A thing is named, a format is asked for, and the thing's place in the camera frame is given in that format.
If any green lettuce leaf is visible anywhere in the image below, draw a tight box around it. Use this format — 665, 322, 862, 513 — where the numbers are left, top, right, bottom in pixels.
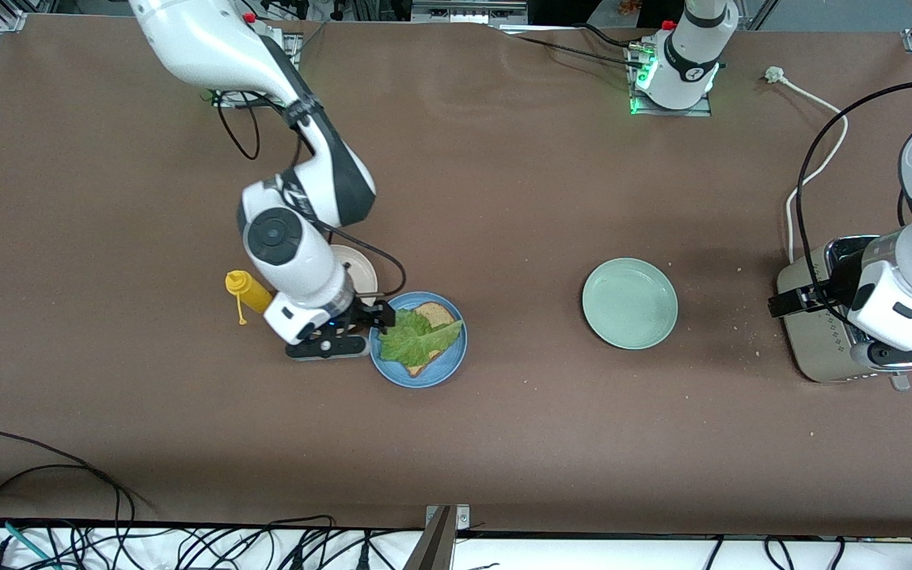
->
378, 308, 466, 370

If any square brown bread slice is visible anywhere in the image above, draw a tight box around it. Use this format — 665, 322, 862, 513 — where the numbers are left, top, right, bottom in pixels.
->
403, 301, 462, 378

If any yellow squeeze bottle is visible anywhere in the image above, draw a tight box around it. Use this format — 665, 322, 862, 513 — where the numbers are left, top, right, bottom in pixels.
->
225, 270, 276, 326

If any beige plate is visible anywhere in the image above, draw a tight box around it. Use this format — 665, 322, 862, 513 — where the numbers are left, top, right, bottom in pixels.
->
329, 245, 379, 306

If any blue plate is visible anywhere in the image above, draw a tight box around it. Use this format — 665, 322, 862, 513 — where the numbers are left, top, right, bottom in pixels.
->
368, 291, 468, 389

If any pale green plate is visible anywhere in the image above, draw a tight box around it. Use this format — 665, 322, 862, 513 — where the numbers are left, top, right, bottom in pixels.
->
581, 258, 679, 351

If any beige metal toaster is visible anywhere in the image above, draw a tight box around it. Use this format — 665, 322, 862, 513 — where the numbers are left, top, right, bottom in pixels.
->
777, 235, 912, 391

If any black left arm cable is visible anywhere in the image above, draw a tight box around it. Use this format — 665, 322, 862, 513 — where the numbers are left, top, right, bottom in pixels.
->
795, 79, 912, 325

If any white toaster power cord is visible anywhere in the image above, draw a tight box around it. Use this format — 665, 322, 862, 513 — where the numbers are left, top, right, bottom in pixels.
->
765, 66, 850, 264

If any metal table edge bracket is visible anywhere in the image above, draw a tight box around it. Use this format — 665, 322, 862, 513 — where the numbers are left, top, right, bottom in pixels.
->
423, 504, 471, 570

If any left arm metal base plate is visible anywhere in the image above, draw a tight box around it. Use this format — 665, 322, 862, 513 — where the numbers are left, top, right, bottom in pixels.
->
629, 44, 713, 118

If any looped black table cable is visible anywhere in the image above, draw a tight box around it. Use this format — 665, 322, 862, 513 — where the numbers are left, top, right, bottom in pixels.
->
0, 465, 124, 570

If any black base cable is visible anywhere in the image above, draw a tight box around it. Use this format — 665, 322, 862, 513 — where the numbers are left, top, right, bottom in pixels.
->
501, 26, 651, 66

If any long black table cable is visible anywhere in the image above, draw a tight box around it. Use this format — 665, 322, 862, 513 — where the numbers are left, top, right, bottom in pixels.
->
0, 431, 139, 523

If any teal cable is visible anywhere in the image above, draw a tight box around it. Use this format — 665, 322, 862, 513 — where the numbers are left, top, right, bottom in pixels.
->
0, 515, 57, 570

